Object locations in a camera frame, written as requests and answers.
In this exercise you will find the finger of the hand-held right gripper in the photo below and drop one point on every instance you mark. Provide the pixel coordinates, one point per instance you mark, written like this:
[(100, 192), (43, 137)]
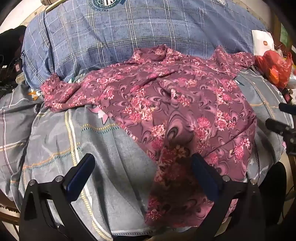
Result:
[(277, 127), (288, 108)]

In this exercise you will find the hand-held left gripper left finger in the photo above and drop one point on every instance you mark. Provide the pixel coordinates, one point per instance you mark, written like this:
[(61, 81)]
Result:
[(78, 178)]

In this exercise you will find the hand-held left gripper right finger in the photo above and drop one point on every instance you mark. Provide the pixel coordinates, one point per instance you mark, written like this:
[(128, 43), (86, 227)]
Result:
[(204, 177)]

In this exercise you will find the maroon floral garment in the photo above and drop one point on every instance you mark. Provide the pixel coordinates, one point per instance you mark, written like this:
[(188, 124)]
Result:
[(161, 97)]

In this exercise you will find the grey plaid bedsheet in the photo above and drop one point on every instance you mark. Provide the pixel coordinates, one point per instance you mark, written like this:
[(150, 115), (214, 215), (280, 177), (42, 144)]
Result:
[(57, 139)]

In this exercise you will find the red plastic bag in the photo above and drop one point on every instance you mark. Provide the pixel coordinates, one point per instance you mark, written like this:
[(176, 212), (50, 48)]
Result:
[(274, 66)]

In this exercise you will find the white paper bag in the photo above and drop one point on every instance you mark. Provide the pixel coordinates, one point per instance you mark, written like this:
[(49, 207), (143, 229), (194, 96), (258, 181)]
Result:
[(262, 41)]

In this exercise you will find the blue plaid blanket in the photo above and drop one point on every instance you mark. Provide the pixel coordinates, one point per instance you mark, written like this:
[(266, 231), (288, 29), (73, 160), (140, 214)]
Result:
[(115, 34)]

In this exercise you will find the wooden bed frame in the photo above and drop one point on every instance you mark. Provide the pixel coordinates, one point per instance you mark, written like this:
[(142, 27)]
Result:
[(8, 213)]

